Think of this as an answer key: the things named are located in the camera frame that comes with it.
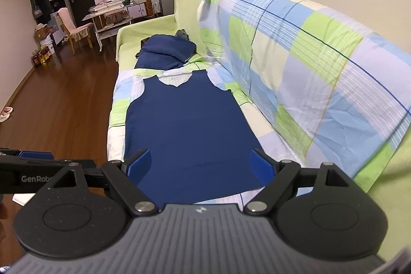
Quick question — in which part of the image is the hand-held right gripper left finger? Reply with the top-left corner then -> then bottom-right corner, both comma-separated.
48,148 -> 159,216

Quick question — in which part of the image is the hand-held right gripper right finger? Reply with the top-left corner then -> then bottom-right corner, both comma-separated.
243,148 -> 351,215

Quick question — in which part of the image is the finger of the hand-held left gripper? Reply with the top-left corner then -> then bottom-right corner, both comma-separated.
0,148 -> 56,162

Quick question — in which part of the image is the navy blue sleeveless vest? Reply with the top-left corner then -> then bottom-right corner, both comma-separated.
123,69 -> 264,209

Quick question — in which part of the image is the navy blue fleece garment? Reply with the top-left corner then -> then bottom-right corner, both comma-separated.
133,34 -> 198,72

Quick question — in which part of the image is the pair of pink slippers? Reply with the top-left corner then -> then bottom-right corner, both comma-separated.
0,106 -> 14,123

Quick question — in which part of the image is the row of yellow bottles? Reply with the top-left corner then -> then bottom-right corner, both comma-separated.
31,44 -> 55,68

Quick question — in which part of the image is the plaid blue green bedsheet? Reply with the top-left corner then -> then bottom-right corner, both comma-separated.
107,0 -> 411,207

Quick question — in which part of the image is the wooden chair with cloth cover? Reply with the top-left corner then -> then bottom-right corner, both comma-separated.
57,7 -> 94,55

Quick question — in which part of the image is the sofa with green cover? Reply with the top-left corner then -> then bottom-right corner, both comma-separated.
116,0 -> 411,262

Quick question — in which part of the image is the white desk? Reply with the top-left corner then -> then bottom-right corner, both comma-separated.
83,0 -> 151,53

